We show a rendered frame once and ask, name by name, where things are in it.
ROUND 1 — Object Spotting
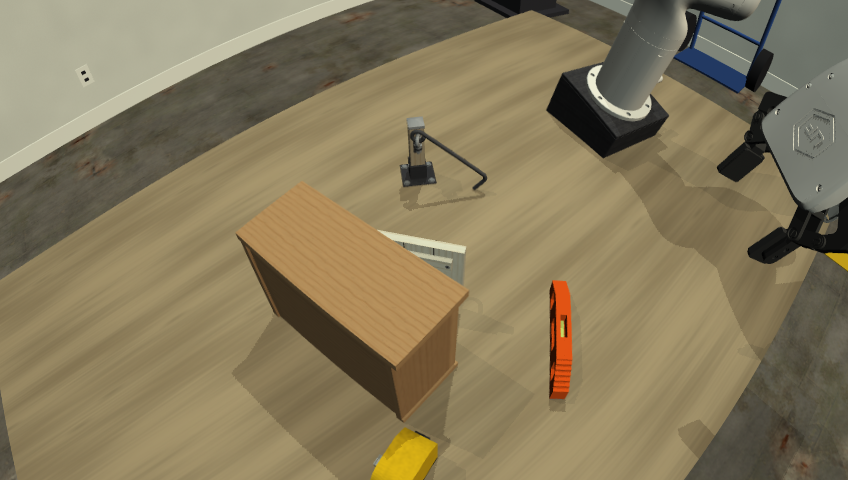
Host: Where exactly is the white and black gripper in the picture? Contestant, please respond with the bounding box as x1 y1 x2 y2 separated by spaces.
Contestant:
717 58 848 264

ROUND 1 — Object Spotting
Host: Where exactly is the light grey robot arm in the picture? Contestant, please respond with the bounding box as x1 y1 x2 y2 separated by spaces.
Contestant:
586 0 761 121

